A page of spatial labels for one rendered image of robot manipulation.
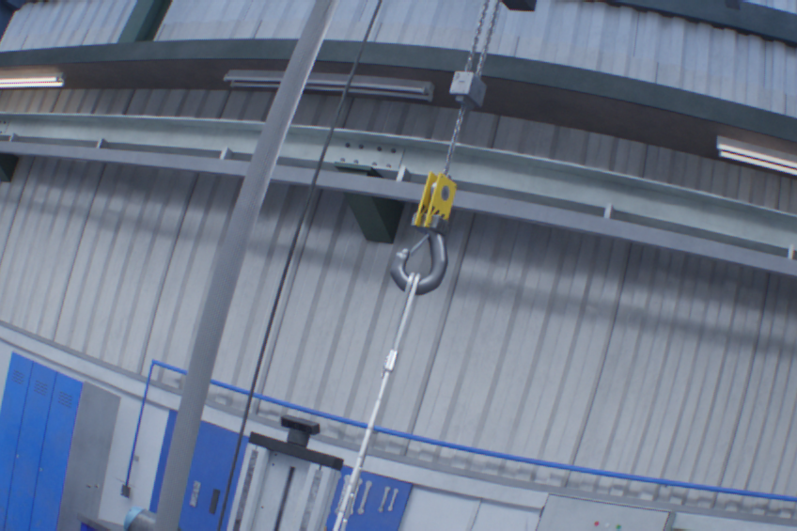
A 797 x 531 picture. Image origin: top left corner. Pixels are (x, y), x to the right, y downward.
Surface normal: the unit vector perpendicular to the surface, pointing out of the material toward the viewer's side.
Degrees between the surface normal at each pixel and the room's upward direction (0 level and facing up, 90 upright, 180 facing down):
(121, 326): 90
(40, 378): 90
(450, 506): 90
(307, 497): 90
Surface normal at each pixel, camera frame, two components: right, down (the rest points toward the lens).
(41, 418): -0.37, -0.29
